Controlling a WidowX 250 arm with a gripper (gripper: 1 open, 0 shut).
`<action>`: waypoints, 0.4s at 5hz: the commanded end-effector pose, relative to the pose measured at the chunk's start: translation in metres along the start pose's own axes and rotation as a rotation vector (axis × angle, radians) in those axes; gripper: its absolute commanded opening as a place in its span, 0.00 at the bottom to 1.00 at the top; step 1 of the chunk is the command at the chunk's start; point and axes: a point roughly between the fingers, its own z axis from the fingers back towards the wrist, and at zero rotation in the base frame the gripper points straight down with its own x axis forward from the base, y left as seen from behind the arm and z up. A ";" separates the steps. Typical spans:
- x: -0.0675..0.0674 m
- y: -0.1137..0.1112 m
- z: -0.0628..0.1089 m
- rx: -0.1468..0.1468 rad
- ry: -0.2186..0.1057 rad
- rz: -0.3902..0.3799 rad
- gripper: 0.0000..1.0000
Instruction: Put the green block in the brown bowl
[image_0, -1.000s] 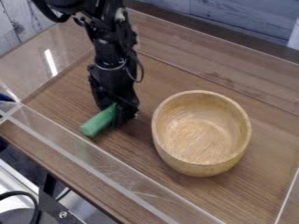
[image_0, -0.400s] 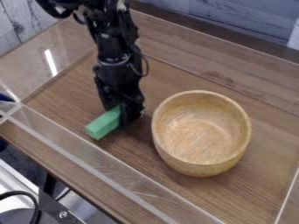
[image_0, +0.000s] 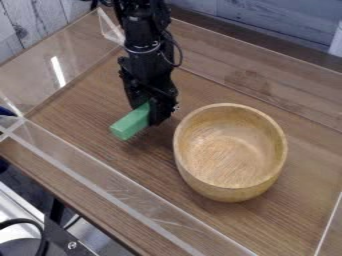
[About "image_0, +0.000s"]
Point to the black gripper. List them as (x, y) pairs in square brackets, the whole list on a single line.
[(146, 75)]

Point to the clear acrylic front wall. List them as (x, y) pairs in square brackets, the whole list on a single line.
[(132, 173)]

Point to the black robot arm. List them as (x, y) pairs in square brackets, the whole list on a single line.
[(145, 20)]

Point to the brown wooden bowl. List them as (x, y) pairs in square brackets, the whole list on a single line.
[(230, 150)]

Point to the clear acrylic corner bracket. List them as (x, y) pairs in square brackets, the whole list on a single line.
[(112, 31)]

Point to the black metal bracket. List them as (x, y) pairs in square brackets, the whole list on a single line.
[(62, 243)]

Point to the green rectangular block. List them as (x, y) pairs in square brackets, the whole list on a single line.
[(132, 123)]

